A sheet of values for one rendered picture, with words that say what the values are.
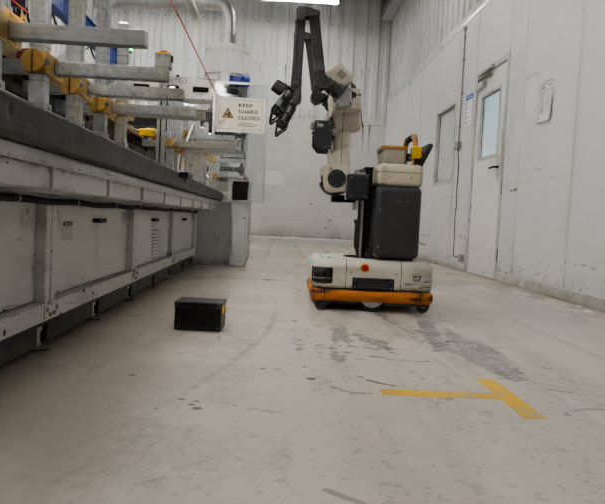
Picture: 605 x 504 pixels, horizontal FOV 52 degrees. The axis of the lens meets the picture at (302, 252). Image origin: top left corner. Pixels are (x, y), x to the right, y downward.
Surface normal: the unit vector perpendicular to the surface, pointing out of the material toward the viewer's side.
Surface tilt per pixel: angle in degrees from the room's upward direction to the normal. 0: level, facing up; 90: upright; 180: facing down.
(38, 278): 90
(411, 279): 90
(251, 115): 90
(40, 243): 90
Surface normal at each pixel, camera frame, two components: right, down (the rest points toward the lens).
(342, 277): 0.04, 0.05
